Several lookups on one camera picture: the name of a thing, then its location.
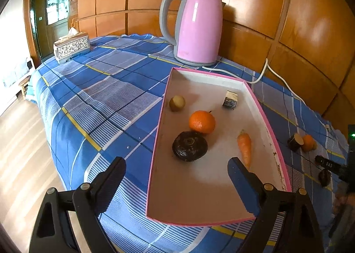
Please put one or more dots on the silver ornate tissue box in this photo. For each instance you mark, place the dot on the silver ornate tissue box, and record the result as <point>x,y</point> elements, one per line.
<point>72,48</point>

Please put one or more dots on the person's right hand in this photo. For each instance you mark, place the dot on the person's right hand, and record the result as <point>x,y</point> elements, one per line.
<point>340,200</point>

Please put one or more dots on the small yellow-green round fruit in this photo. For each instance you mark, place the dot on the small yellow-green round fruit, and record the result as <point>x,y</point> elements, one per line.
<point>177,103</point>
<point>315,145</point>

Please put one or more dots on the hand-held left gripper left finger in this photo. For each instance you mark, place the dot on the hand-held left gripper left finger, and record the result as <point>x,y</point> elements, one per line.
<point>111,183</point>

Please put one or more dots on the wooden door with glass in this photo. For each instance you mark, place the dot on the wooden door with glass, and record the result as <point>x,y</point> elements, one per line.
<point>56,6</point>

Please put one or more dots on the small wooden stool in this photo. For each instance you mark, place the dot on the small wooden stool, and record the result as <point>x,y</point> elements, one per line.
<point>24,82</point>

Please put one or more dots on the dark brown water chestnut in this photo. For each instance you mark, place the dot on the dark brown water chestnut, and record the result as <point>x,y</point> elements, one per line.
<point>190,146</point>
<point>324,177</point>

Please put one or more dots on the pink electric kettle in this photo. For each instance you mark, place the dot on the pink electric kettle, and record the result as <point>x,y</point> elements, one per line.
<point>198,28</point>

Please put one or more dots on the white tissue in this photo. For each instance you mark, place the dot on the white tissue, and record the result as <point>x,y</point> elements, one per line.
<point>72,32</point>

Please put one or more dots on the blue plaid tablecloth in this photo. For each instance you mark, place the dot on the blue plaid tablecloth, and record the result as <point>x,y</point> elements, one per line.
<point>97,89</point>

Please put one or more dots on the white power plug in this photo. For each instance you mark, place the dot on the white power plug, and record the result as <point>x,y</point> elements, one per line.
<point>327,128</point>

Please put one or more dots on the orange tangerine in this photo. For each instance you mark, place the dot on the orange tangerine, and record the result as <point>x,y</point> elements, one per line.
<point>202,122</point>
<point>308,142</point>

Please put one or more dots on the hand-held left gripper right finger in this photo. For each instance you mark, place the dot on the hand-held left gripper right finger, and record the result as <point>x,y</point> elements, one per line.
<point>244,186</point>

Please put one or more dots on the orange carrot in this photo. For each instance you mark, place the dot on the orange carrot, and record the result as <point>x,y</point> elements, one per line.
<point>245,147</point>

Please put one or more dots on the dark-skinned cut cylinder piece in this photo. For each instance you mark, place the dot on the dark-skinned cut cylinder piece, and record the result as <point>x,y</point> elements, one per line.
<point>294,142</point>

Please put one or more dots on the small dark-skinned cut cube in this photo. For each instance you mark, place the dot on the small dark-skinned cut cube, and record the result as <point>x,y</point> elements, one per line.
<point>230,99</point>

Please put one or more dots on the pink-edged shallow cardboard box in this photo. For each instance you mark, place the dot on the pink-edged shallow cardboard box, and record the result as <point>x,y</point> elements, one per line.
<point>210,186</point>

